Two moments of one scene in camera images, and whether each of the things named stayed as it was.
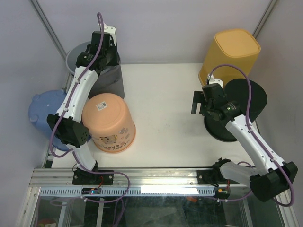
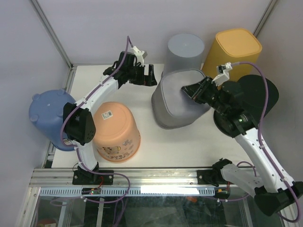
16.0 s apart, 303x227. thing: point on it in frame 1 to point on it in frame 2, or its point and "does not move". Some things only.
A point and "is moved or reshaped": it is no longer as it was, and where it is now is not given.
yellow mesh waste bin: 236,48 does not move
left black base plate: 84,178 does not move
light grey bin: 74,53 to 185,51
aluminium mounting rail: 51,178 does not move
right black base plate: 206,177 does not move
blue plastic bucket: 41,105 does not move
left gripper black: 113,62 to 150,81
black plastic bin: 237,91 is moved or reshaped
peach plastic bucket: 109,119 is moved or reshaped
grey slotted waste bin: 109,81 is moved or reshaped
